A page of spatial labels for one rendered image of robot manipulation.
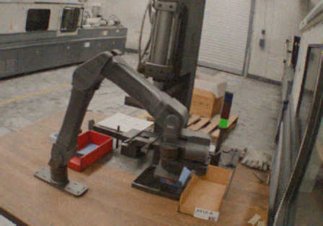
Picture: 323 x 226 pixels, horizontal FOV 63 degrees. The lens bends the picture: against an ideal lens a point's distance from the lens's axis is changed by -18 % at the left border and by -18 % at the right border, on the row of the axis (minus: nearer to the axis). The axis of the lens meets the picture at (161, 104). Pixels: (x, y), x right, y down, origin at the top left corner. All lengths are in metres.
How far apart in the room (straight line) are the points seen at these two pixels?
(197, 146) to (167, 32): 0.48
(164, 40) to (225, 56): 9.33
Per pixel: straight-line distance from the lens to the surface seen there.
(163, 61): 1.13
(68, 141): 0.90
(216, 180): 1.15
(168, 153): 0.81
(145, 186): 1.03
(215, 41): 10.49
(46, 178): 1.03
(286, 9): 10.32
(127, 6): 11.80
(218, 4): 10.51
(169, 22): 1.12
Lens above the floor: 1.45
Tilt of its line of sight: 16 degrees down
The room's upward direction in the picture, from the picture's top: 8 degrees clockwise
